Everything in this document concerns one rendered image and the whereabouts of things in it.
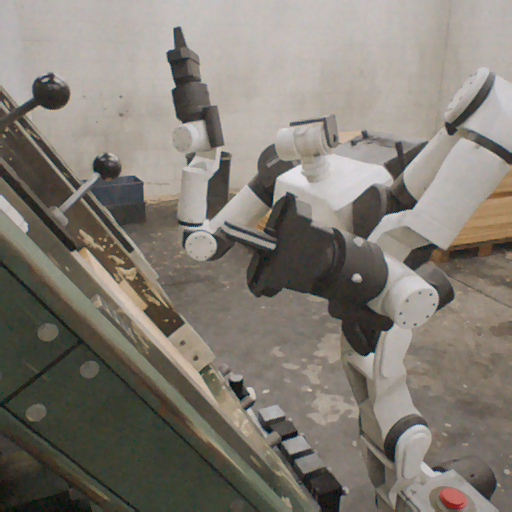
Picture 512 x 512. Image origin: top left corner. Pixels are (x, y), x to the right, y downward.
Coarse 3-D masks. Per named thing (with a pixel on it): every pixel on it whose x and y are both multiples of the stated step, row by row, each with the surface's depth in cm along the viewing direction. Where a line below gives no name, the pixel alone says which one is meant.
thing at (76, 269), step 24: (0, 192) 57; (24, 216) 59; (48, 240) 61; (72, 264) 63; (96, 288) 65; (120, 312) 67; (144, 336) 70; (168, 360) 73; (192, 384) 76; (216, 408) 80; (240, 432) 86; (240, 456) 84; (264, 456) 93; (264, 480) 88
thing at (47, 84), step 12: (36, 84) 52; (48, 84) 52; (60, 84) 52; (36, 96) 52; (48, 96) 52; (60, 96) 52; (24, 108) 54; (48, 108) 53; (60, 108) 54; (0, 120) 55; (12, 120) 55
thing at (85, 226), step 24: (0, 144) 88; (24, 144) 89; (24, 168) 91; (48, 168) 92; (48, 192) 94; (72, 192) 95; (72, 216) 97; (96, 216) 100; (96, 240) 100; (120, 264) 104; (144, 288) 107; (144, 312) 109; (168, 312) 111; (168, 336) 113; (192, 336) 116; (192, 360) 118
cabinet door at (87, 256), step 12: (84, 252) 97; (96, 264) 95; (108, 276) 98; (120, 288) 103; (132, 300) 107; (132, 312) 96; (144, 324) 97; (156, 336) 101; (168, 348) 104; (180, 360) 109; (192, 372) 111; (204, 384) 112
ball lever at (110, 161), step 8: (104, 152) 67; (96, 160) 67; (104, 160) 66; (112, 160) 67; (120, 160) 68; (96, 168) 67; (104, 168) 66; (112, 168) 67; (120, 168) 68; (96, 176) 66; (104, 176) 67; (112, 176) 67; (88, 184) 66; (80, 192) 65; (72, 200) 64; (48, 208) 62; (56, 208) 62; (64, 208) 63; (56, 216) 62; (64, 216) 63; (64, 224) 62
